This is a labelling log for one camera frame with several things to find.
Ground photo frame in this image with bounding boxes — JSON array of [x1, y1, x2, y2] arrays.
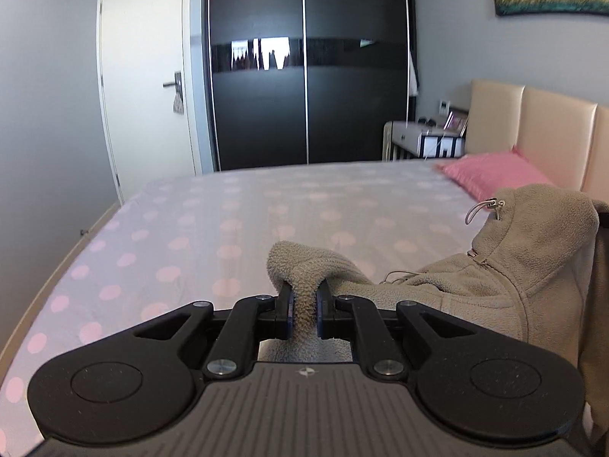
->
[[443, 109, 470, 132]]

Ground door handle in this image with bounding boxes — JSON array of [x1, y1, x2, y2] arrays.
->
[[162, 71, 186, 114]]

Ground pink pillow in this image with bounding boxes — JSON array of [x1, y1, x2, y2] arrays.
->
[[435, 147, 558, 201]]

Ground black sliding wardrobe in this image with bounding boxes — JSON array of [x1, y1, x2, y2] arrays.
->
[[202, 0, 420, 173]]

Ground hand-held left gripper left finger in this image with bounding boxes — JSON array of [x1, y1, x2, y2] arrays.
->
[[133, 279, 298, 382]]

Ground white hanging garment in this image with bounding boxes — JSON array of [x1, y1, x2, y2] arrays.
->
[[408, 46, 421, 99]]

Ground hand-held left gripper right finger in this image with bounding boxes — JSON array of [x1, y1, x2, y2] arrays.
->
[[314, 278, 477, 382]]

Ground white room door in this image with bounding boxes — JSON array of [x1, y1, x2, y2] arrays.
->
[[97, 0, 206, 201]]

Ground white nightstand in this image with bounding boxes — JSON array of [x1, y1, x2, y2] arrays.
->
[[383, 120, 467, 162]]

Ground cream padded headboard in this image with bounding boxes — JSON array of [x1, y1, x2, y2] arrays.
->
[[463, 79, 609, 201]]

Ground beige fleece hoodie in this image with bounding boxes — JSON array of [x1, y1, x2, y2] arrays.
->
[[259, 184, 609, 441]]

